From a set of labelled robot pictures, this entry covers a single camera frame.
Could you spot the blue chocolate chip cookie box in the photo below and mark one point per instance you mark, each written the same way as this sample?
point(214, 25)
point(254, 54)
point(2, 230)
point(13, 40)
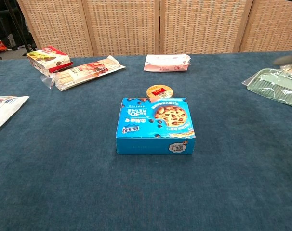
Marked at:
point(138, 125)

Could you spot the pink and white packet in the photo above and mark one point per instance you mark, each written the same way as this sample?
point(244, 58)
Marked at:
point(166, 63)

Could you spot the clear packet of noodle sticks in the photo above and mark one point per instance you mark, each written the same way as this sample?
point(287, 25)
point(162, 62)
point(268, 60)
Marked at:
point(85, 72)

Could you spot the wicker folding screen panel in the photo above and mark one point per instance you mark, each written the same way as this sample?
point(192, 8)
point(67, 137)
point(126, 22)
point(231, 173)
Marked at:
point(201, 25)
point(122, 26)
point(57, 26)
point(273, 26)

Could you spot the red and white snack box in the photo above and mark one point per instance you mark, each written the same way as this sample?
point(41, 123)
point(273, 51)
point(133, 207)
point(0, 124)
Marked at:
point(46, 61)

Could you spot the green dustpan in plastic wrap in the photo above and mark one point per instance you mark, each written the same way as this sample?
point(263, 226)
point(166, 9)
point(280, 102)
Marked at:
point(276, 87)

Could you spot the white printed plastic bag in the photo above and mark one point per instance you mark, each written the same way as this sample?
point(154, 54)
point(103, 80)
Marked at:
point(3, 108)

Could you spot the black tripod stand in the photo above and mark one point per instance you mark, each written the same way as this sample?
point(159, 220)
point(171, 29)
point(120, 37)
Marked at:
point(18, 26)

